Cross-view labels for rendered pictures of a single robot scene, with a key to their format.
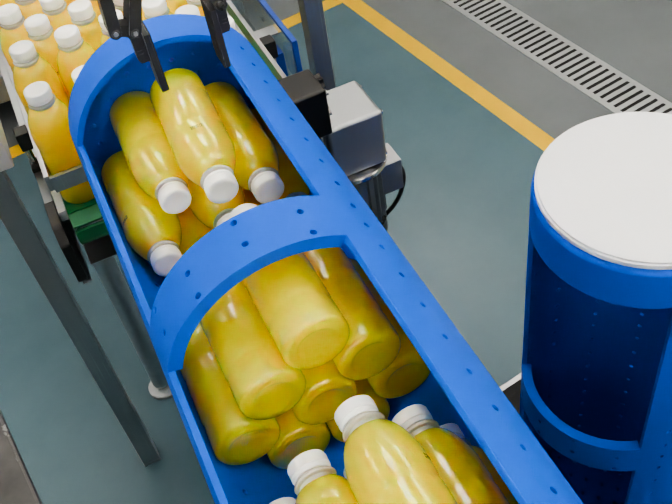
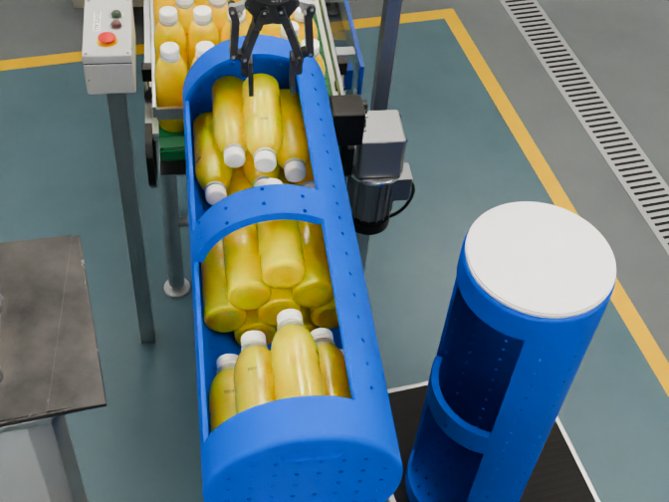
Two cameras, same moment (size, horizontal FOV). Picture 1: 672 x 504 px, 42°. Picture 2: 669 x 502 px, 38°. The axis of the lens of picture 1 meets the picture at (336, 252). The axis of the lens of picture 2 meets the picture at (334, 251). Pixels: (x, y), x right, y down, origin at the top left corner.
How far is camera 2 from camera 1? 0.70 m
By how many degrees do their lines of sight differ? 3
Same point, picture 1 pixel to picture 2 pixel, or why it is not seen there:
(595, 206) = (499, 258)
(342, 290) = (312, 251)
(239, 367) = (235, 272)
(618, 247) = (499, 288)
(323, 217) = (315, 204)
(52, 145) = (166, 88)
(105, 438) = (117, 311)
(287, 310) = (274, 249)
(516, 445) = (363, 361)
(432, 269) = (424, 273)
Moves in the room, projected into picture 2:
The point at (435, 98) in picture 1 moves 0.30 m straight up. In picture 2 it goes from (487, 132) to (504, 67)
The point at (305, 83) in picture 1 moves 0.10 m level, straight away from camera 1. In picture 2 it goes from (353, 105) to (360, 76)
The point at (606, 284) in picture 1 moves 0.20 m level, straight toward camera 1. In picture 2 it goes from (485, 310) to (428, 384)
